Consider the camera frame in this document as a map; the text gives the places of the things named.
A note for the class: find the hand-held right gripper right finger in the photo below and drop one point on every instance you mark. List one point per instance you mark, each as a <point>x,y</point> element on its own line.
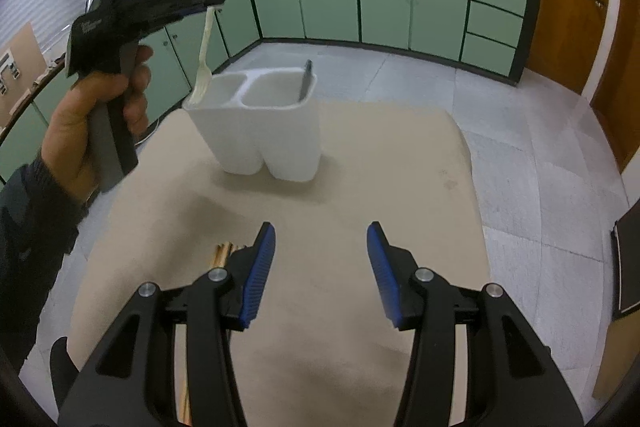
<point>382,277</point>

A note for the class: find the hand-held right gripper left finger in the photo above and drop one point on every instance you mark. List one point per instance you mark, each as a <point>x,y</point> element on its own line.
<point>260,277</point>

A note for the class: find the white plastic fork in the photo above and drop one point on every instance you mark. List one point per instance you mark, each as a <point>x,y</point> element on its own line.
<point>204,57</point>

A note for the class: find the dark cabinet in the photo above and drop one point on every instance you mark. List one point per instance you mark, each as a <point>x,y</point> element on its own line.
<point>629,262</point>

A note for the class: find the black plastic utensil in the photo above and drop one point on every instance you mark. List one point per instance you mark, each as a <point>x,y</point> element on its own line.
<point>305,82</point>

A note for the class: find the green base cabinets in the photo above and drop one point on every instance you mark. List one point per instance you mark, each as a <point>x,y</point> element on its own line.
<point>390,7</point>

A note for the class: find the person's left hand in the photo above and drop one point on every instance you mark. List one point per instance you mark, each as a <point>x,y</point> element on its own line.
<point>75,142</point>

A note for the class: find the cardboard box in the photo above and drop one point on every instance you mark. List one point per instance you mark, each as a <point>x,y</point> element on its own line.
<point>620,357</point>

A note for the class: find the white two-compartment utensil holder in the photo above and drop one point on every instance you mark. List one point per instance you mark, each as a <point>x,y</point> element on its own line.
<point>270,137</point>

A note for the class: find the person's left forearm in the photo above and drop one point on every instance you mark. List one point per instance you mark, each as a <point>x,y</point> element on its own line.
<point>30,232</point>

